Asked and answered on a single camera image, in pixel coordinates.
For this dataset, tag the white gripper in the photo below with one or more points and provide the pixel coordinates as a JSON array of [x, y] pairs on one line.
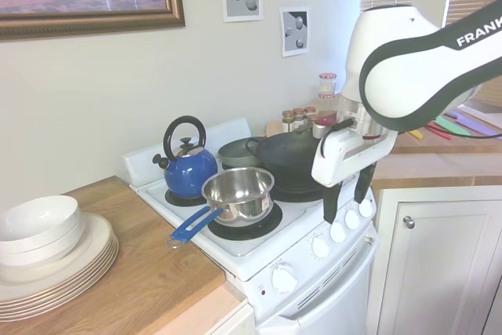
[[353, 162]]

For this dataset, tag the white stove burner knob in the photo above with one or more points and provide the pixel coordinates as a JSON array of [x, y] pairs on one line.
[[320, 247], [351, 218], [366, 207], [337, 231]]

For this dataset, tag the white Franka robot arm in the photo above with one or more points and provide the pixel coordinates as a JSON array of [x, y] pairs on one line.
[[392, 76]]

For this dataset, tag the black coil stove burner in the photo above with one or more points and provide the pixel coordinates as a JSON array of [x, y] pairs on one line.
[[176, 201], [298, 194], [251, 233]]

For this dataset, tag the white electric stove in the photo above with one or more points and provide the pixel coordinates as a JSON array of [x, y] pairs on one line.
[[274, 242]]

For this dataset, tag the silver round cabinet knob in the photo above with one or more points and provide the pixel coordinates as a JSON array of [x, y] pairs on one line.
[[409, 222]]

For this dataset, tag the red round lid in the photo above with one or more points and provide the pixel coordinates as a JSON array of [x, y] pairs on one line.
[[327, 118]]

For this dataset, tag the spice jar with copper lid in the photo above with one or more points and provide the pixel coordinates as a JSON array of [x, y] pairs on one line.
[[288, 121], [299, 117], [310, 113]]

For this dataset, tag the yellow knife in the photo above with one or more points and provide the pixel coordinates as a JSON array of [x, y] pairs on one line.
[[416, 134]]

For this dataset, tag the white oven temperature knob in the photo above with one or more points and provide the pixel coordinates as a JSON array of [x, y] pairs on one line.
[[284, 277]]

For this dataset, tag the jar with red checkered lid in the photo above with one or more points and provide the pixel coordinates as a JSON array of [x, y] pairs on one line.
[[327, 86]]

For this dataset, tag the red knife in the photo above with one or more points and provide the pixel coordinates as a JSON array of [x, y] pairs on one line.
[[439, 132]]

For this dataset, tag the white cabinet with round knob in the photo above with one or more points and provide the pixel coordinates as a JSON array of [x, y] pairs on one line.
[[439, 264]]

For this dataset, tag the white oven door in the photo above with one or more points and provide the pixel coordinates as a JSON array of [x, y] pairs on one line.
[[345, 311]]

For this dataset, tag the grey frying pan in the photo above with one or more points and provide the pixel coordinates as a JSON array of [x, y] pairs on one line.
[[235, 153]]

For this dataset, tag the green knife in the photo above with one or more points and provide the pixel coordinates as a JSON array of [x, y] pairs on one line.
[[451, 123]]

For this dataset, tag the white drawer cabinet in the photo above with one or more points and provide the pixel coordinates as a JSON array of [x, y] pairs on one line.
[[243, 323]]

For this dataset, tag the medium grey shapes print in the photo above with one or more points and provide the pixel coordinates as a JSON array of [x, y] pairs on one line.
[[295, 33]]

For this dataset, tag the stack of gold-rimmed plates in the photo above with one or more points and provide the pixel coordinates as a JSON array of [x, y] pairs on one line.
[[94, 241]]

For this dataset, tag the white bowl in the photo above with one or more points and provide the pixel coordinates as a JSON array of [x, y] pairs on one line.
[[39, 217], [59, 248]]

